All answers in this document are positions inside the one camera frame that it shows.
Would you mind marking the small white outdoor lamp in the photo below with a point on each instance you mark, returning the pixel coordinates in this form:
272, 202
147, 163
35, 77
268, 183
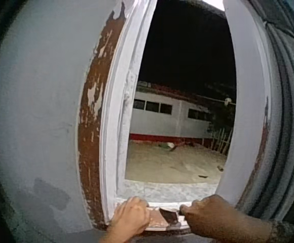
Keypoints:
228, 101

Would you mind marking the grey louvred window shutter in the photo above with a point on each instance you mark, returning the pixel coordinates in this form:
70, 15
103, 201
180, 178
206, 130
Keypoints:
286, 114

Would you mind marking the white peeling wooden window frame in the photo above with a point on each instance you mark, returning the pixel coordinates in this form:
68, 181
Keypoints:
116, 101

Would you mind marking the white building with red base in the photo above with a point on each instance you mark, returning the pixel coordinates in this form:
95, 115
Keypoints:
167, 119

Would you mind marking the wooden stick fence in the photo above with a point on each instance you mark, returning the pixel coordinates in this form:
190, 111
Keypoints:
221, 141

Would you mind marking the person's right hand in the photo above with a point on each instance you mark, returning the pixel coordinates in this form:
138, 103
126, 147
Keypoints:
220, 220

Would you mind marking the person's left hand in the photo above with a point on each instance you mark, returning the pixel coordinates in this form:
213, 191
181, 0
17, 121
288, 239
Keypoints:
129, 217

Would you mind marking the person's left fingers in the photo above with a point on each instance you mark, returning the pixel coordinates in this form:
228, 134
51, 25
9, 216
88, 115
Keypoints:
140, 208

